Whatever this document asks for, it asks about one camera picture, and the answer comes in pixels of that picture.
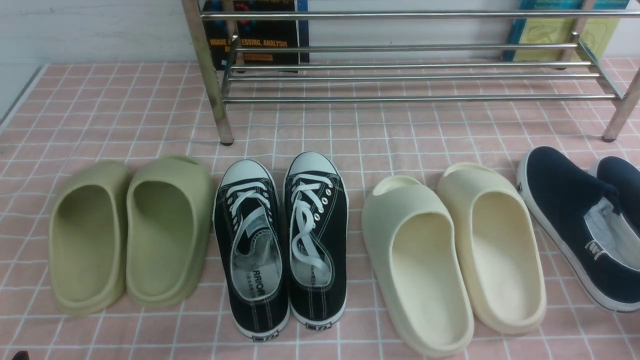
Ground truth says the blue yellow book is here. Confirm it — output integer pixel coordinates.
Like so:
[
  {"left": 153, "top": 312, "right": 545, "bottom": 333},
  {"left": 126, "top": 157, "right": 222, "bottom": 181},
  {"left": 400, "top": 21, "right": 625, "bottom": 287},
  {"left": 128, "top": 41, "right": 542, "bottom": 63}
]
[{"left": 502, "top": 0, "right": 620, "bottom": 62}]

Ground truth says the metal shoe rack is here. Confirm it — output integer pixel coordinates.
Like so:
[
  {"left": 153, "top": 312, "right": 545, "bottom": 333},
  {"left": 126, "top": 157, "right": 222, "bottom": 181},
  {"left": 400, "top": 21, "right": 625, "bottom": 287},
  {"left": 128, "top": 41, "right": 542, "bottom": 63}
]
[{"left": 182, "top": 0, "right": 639, "bottom": 146}]

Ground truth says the black image processing book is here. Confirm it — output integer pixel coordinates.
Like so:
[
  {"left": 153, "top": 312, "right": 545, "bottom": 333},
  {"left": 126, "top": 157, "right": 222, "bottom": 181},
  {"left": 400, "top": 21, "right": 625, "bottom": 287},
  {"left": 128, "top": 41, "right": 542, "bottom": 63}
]
[{"left": 202, "top": 0, "right": 310, "bottom": 71}]

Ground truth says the cream foam slipper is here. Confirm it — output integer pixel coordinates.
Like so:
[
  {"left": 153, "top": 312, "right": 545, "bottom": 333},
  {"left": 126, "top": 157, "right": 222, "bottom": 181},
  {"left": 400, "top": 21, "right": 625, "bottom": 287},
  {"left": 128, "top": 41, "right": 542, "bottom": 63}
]
[
  {"left": 436, "top": 162, "right": 547, "bottom": 335},
  {"left": 361, "top": 175, "right": 474, "bottom": 358}
]

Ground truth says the navy slip-on shoe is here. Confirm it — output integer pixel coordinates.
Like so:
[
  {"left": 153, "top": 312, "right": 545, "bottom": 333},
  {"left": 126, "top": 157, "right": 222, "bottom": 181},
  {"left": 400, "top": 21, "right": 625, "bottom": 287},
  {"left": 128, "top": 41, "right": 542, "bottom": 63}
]
[
  {"left": 589, "top": 156, "right": 640, "bottom": 235},
  {"left": 516, "top": 146, "right": 640, "bottom": 313}
]

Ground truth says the black canvas sneaker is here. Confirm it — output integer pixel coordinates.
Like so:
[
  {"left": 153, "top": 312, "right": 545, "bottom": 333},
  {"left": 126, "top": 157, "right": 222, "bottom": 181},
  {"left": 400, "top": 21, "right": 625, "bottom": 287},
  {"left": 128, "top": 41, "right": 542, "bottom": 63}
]
[
  {"left": 212, "top": 159, "right": 290, "bottom": 342},
  {"left": 282, "top": 152, "right": 349, "bottom": 331}
]

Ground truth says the right green foam slipper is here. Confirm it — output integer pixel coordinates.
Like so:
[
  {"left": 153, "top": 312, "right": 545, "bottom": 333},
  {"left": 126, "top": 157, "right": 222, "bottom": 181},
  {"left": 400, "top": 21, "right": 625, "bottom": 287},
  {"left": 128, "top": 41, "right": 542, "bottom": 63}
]
[{"left": 125, "top": 155, "right": 215, "bottom": 307}]

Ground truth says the right cream foam slipper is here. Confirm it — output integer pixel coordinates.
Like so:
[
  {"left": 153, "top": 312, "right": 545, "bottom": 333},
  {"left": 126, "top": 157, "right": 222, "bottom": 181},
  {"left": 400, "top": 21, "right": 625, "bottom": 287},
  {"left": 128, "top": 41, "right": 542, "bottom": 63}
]
[{"left": 436, "top": 162, "right": 547, "bottom": 335}]

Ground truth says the left cream foam slipper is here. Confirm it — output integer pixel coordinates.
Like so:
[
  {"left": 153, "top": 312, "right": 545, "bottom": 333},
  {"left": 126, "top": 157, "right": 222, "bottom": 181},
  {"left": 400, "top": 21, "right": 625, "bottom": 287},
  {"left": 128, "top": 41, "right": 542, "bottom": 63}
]
[{"left": 361, "top": 175, "right": 474, "bottom": 358}]

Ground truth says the left navy slip-on shoe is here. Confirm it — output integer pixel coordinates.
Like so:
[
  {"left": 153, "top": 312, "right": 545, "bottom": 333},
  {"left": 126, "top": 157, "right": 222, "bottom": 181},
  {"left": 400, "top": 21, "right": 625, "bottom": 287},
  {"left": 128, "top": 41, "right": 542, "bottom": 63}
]
[{"left": 516, "top": 146, "right": 640, "bottom": 313}]

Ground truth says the right navy slip-on shoe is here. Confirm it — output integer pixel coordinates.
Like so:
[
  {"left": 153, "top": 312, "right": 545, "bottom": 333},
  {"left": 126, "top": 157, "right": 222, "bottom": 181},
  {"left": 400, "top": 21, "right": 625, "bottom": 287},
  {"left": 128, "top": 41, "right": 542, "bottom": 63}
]
[{"left": 589, "top": 156, "right": 640, "bottom": 235}]

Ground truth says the left green foam slipper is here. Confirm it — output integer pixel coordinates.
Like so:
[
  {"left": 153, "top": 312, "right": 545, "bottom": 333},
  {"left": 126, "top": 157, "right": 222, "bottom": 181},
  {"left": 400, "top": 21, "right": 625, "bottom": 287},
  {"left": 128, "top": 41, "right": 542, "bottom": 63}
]
[{"left": 48, "top": 161, "right": 133, "bottom": 317}]

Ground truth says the green foam slipper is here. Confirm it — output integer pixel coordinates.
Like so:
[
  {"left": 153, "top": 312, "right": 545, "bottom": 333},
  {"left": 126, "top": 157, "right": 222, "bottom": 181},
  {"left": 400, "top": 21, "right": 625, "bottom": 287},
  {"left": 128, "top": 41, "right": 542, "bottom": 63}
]
[
  {"left": 48, "top": 161, "right": 133, "bottom": 317},
  {"left": 125, "top": 155, "right": 215, "bottom": 307}
]

